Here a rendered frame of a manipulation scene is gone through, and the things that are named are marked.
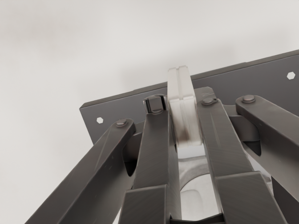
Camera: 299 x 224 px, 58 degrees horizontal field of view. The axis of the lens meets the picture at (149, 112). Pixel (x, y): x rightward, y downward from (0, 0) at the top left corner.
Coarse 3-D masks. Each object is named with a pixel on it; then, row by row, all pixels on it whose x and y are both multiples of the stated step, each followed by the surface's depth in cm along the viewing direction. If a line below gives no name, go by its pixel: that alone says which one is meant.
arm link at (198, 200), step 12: (192, 180) 55; (204, 180) 53; (180, 192) 57; (192, 192) 50; (204, 192) 50; (192, 204) 47; (204, 204) 47; (216, 204) 46; (192, 216) 45; (204, 216) 45
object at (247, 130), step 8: (200, 88) 17; (208, 88) 17; (200, 96) 16; (208, 96) 16; (232, 112) 13; (232, 120) 13; (240, 120) 13; (248, 120) 12; (200, 128) 14; (240, 128) 13; (248, 128) 13; (256, 128) 13; (240, 136) 13; (248, 136) 13; (256, 136) 13
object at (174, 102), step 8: (168, 72) 20; (176, 72) 19; (168, 80) 18; (176, 80) 17; (168, 88) 16; (176, 88) 16; (168, 96) 15; (176, 96) 14; (168, 104) 14; (176, 104) 14; (176, 112) 14; (176, 120) 14; (184, 120) 15; (176, 128) 15; (184, 128) 15; (176, 136) 15; (184, 136) 15; (184, 144) 15
